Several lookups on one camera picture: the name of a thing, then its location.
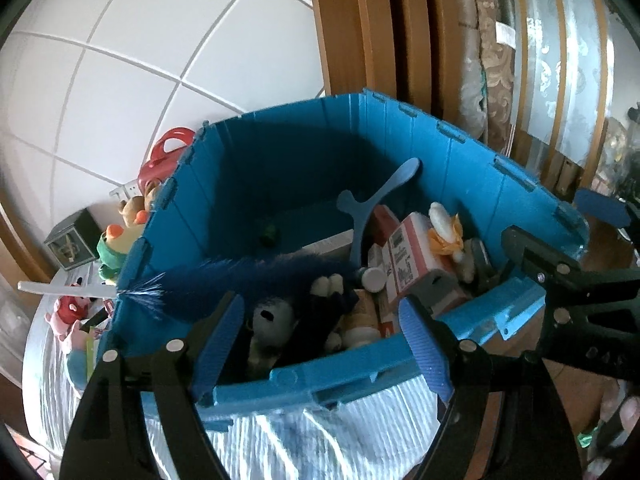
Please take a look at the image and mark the person's right forearm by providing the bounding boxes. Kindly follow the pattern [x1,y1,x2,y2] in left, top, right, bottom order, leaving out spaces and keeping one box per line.
[599,380,640,463]

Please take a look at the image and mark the red white medicine box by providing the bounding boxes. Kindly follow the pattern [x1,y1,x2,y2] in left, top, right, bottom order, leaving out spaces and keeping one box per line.
[386,212,464,307]

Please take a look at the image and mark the blue plastic boomerang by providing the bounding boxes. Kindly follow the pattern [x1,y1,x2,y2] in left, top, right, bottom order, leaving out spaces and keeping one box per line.
[336,157,422,268]

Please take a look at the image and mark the brown wooden pillar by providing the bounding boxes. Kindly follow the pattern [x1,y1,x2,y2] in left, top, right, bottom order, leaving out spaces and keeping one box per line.
[305,0,483,128]

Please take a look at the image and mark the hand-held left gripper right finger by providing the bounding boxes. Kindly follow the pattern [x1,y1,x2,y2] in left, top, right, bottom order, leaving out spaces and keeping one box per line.
[397,295,585,480]

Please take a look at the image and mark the white duck toy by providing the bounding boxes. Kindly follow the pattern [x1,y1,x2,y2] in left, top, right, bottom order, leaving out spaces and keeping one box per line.
[427,201,477,282]

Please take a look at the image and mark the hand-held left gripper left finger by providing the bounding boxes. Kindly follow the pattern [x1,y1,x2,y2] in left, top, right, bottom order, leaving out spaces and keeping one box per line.
[59,291,246,480]

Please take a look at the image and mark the white wall socket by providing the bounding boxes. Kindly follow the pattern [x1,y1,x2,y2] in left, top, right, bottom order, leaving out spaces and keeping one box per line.
[110,180,147,200]

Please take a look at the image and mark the black white dog plush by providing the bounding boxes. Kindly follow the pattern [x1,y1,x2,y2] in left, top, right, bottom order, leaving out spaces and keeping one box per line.
[244,272,362,377]

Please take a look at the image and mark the white bottle orange label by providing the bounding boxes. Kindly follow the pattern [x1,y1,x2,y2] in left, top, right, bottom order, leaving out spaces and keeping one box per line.
[344,290,398,352]

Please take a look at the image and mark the rolled patterned rug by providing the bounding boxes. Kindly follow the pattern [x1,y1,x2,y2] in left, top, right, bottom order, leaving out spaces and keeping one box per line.
[459,0,518,155]

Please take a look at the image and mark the green flat packet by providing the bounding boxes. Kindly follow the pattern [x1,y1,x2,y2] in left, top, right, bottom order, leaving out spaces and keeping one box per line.
[84,324,112,383]

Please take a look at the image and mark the red plastic carry case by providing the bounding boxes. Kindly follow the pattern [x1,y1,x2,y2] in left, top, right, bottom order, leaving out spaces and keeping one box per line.
[138,127,194,191]

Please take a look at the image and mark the blue plastic storage bin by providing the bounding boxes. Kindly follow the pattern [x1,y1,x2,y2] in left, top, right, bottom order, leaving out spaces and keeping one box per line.
[112,89,589,433]

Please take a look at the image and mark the brown teddy plush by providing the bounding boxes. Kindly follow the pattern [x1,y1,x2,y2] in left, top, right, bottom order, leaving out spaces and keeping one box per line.
[117,194,152,227]

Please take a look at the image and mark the green frog plush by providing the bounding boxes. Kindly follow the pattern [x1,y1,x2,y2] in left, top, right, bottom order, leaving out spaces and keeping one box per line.
[96,222,147,282]

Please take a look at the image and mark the dark gift box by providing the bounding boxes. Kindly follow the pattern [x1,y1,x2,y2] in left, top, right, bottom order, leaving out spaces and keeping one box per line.
[43,208,102,272]

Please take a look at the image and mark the pig plush red dress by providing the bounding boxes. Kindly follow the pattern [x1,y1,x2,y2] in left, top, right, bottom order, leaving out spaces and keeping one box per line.
[44,284,107,337]

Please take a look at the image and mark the pig plush blue shirt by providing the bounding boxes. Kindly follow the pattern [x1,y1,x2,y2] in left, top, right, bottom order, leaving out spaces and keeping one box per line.
[64,320,103,388]

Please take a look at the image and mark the grey plastic gadget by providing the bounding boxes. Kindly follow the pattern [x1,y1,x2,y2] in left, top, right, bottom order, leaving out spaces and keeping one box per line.
[414,270,468,313]

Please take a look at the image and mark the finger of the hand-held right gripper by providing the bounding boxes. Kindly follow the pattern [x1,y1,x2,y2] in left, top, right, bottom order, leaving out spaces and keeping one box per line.
[574,188,640,241]
[501,226,640,323]

